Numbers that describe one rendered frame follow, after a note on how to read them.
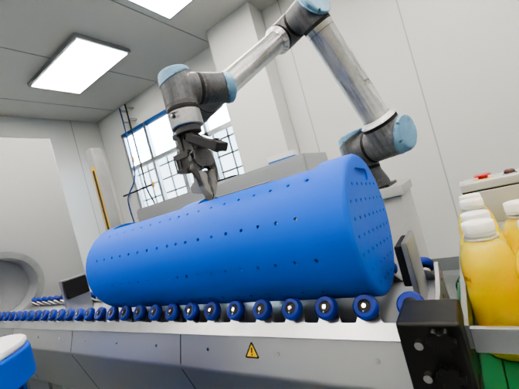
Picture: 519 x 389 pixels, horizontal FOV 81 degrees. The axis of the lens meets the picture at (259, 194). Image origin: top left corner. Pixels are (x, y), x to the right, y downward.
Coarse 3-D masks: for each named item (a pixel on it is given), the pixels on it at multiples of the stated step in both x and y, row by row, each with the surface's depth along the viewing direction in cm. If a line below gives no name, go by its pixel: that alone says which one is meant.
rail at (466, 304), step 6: (462, 276) 51; (462, 282) 49; (462, 288) 47; (462, 294) 45; (462, 300) 43; (468, 300) 45; (462, 306) 42; (468, 306) 43; (468, 312) 41; (468, 318) 39; (468, 324) 37; (468, 330) 37; (468, 336) 37; (474, 348) 37
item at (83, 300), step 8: (64, 280) 129; (72, 280) 130; (80, 280) 132; (64, 288) 128; (72, 288) 129; (80, 288) 131; (88, 288) 134; (64, 296) 128; (72, 296) 128; (80, 296) 132; (88, 296) 135; (64, 304) 129; (72, 304) 129; (80, 304) 131; (88, 304) 134
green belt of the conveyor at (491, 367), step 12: (480, 360) 42; (492, 360) 42; (504, 360) 41; (480, 372) 41; (492, 372) 40; (504, 372) 40; (516, 372) 38; (492, 384) 38; (504, 384) 37; (516, 384) 37
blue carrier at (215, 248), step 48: (240, 192) 70; (288, 192) 59; (336, 192) 52; (96, 240) 101; (144, 240) 82; (192, 240) 70; (240, 240) 62; (288, 240) 56; (336, 240) 51; (384, 240) 65; (96, 288) 95; (144, 288) 83; (192, 288) 73; (240, 288) 66; (288, 288) 60; (336, 288) 55; (384, 288) 57
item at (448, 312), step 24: (408, 312) 40; (432, 312) 38; (456, 312) 37; (408, 336) 37; (432, 336) 35; (456, 336) 35; (408, 360) 38; (432, 360) 36; (456, 360) 35; (432, 384) 37; (456, 384) 34; (480, 384) 36
